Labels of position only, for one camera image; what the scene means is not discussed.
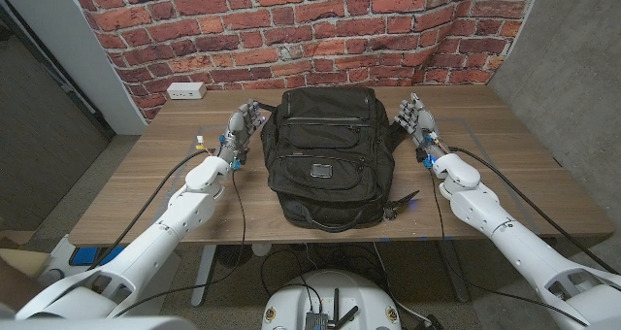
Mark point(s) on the red brick printed backdrop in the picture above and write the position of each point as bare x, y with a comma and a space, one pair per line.
301, 29

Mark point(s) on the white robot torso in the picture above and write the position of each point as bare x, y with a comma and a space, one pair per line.
291, 303

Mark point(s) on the grey table leg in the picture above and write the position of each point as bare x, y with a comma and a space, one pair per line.
455, 272

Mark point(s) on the black antenna device on torso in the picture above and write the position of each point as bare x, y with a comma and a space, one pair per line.
317, 320

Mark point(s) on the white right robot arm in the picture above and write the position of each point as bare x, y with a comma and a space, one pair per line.
514, 245

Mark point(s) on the white table leg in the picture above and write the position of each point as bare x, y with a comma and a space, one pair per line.
204, 276

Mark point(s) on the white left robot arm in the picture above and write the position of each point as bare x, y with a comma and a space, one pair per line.
160, 238

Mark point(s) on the cardboard box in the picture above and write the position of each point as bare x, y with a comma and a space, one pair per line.
24, 259

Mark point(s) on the black backpack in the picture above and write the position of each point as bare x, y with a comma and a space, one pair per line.
330, 165

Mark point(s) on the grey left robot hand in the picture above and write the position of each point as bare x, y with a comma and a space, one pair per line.
238, 128

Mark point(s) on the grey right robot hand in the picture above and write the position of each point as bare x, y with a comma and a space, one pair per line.
424, 123

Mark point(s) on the blue item on floor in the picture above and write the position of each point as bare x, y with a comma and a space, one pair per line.
85, 255

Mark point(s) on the white power outlet box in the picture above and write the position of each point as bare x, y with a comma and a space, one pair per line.
186, 90

